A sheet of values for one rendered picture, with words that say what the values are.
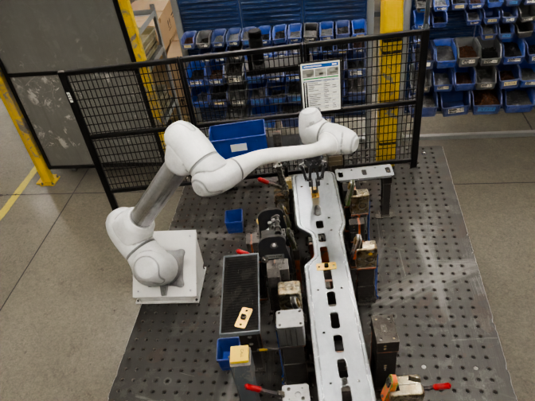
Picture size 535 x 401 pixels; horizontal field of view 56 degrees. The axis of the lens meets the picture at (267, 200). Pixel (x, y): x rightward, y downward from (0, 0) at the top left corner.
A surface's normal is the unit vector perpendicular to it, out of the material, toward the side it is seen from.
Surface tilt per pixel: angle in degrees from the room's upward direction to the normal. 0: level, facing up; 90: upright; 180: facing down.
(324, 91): 90
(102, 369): 0
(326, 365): 0
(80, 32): 92
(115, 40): 91
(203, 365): 0
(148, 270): 48
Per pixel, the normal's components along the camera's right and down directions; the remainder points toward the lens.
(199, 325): -0.11, -0.77
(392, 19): 0.05, 0.59
